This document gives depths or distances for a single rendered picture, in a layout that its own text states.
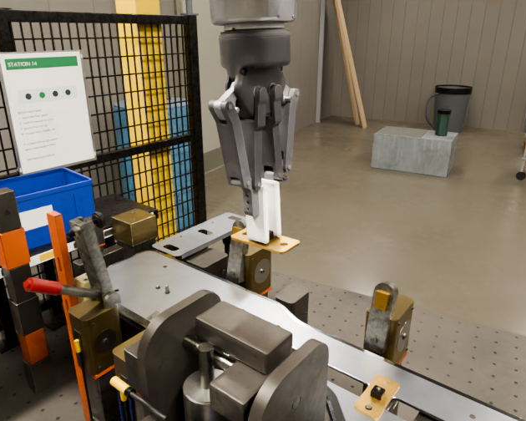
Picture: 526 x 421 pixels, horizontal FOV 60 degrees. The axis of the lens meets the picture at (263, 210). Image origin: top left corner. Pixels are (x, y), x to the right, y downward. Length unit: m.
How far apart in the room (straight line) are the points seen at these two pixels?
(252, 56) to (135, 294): 0.63
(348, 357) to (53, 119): 0.98
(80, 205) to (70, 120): 0.29
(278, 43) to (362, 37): 8.16
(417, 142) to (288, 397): 4.95
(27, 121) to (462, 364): 1.28
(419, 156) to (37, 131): 4.53
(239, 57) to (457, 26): 7.91
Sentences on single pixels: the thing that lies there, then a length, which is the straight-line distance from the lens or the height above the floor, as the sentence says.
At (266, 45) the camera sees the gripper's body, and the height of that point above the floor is 1.49.
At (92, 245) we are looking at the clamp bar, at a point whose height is 1.17.
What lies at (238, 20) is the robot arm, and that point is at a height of 1.51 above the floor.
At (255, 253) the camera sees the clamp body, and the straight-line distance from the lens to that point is 1.01.
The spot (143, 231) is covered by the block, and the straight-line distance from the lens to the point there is 1.20.
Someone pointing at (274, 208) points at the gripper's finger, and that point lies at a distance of 0.54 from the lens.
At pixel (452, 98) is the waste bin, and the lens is 7.66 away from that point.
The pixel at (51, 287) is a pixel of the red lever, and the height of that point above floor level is 1.13.
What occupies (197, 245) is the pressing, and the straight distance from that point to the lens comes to 1.16.
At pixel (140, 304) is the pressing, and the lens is 0.95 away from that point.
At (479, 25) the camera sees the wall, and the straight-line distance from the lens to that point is 8.31.
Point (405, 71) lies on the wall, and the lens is 8.48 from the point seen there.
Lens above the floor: 1.50
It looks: 22 degrees down
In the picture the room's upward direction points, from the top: straight up
